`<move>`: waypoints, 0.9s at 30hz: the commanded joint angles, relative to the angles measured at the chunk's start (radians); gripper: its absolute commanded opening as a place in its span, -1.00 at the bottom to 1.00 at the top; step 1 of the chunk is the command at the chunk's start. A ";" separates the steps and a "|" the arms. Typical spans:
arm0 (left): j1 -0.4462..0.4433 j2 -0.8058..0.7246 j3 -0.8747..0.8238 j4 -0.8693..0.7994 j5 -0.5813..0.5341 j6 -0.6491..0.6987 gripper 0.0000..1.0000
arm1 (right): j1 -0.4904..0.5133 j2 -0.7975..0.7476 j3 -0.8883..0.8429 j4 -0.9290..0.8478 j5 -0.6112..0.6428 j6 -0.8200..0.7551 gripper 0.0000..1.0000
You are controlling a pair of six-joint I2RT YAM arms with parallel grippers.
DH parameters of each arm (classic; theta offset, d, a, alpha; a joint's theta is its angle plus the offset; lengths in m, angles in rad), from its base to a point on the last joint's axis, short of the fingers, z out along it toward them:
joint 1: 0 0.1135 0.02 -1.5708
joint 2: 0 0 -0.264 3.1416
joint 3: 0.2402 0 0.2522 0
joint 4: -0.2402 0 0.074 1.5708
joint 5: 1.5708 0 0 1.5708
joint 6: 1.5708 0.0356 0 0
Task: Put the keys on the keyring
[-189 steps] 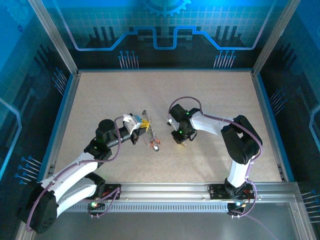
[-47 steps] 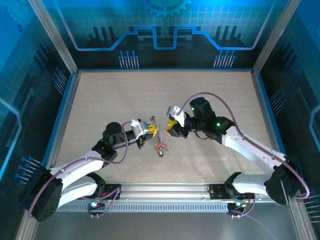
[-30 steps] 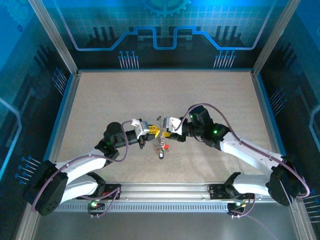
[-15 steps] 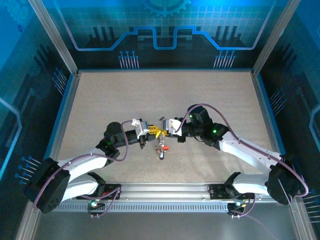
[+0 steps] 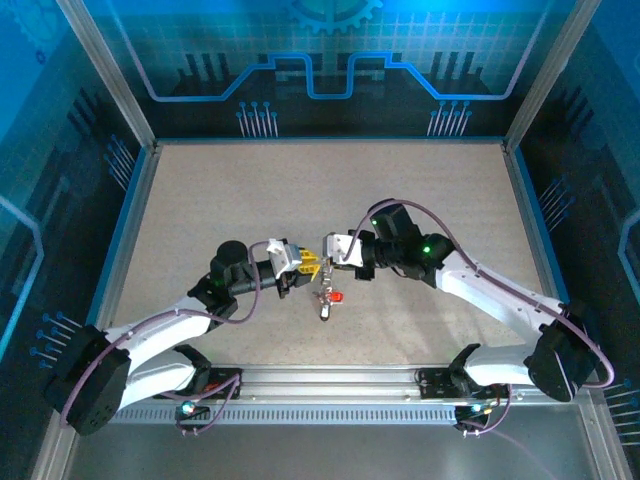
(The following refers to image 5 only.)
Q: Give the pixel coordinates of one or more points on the large metal band keyring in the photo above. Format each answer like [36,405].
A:
[327,280]

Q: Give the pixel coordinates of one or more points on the red plastic key tag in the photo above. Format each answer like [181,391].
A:
[338,297]

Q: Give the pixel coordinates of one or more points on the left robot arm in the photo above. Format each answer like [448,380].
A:
[160,325]

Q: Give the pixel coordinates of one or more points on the small LED circuit board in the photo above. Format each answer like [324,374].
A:
[187,409]
[475,410]

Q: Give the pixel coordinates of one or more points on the grey metal panel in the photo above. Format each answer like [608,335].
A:
[320,450]

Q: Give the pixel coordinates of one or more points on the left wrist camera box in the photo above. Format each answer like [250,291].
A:
[282,256]

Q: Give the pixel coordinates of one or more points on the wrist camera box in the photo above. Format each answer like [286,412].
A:
[342,250]
[282,256]

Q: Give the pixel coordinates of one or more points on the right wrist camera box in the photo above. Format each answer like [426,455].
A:
[342,250]

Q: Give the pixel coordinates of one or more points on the table side edge rail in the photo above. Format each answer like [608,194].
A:
[517,175]
[134,225]

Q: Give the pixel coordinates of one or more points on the aluminium slotted mounting rail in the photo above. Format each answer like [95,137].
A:
[325,385]

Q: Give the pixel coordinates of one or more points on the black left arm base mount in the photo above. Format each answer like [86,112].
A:
[225,380]

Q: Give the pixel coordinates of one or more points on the long table edge rail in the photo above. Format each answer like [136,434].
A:
[330,141]

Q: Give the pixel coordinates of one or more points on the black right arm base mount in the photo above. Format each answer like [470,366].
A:
[432,385]

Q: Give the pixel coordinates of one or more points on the aluminium frame post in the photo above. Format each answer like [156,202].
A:
[107,75]
[552,75]

